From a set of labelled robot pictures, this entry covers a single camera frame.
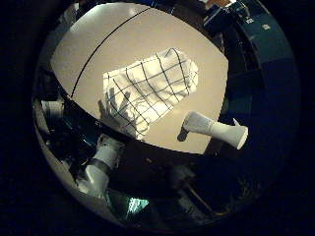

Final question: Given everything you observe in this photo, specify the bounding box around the lit monitor screen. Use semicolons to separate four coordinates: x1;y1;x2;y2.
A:
126;196;151;212

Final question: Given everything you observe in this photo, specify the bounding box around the blue cabinet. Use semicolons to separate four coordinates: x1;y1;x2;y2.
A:
203;3;298;109

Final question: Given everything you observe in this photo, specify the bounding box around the white cloth with black grid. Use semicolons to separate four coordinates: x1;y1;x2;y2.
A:
102;47;200;142

